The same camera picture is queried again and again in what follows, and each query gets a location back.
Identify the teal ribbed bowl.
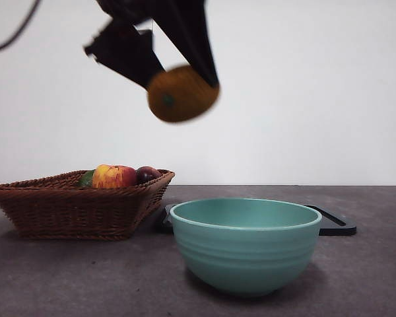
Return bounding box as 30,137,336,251
169,197,323,297

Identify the brown orange fruit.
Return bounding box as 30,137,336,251
147,64,220,125

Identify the brown wicker basket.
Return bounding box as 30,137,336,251
0,168,176,241

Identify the red yellow apple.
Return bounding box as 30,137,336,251
91,164,138,190

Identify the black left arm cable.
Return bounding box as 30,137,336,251
0,0,40,52

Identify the black rectangular tray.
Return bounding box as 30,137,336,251
150,203,357,236

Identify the green fruit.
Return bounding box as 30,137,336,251
77,169,96,188

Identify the dark red plum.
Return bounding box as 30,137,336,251
135,166,162,186

